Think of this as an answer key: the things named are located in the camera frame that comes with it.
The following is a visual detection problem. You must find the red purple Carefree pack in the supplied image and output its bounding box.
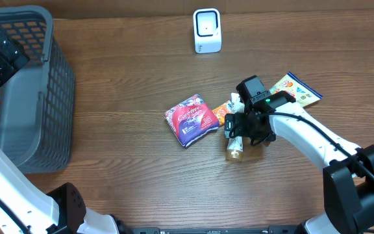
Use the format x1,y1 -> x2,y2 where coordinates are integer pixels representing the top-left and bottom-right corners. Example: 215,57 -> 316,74
164,94 -> 219,148

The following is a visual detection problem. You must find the white barcode scanner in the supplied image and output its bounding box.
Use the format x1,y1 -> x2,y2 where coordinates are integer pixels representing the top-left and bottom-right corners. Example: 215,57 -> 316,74
193,8 -> 222,54

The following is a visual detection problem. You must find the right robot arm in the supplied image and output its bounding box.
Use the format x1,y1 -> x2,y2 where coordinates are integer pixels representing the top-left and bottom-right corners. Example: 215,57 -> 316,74
225,75 -> 374,233

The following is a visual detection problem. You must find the small orange box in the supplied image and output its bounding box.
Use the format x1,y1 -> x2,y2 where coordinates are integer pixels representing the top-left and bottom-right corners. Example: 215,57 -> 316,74
212,100 -> 232,127

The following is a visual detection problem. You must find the white Pantene tube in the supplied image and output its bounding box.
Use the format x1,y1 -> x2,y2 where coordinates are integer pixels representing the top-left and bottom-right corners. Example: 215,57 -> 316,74
226,93 -> 245,162

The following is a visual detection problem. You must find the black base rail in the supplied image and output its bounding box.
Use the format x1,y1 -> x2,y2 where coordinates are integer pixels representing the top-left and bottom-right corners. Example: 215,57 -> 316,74
131,225 -> 299,234

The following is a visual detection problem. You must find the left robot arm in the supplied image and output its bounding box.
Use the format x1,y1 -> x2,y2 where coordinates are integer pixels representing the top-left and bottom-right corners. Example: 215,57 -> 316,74
0,31 -> 131,234

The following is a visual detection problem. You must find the grey plastic shopping basket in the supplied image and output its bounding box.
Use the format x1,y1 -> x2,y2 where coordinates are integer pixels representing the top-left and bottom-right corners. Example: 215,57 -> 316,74
0,5 -> 75,174

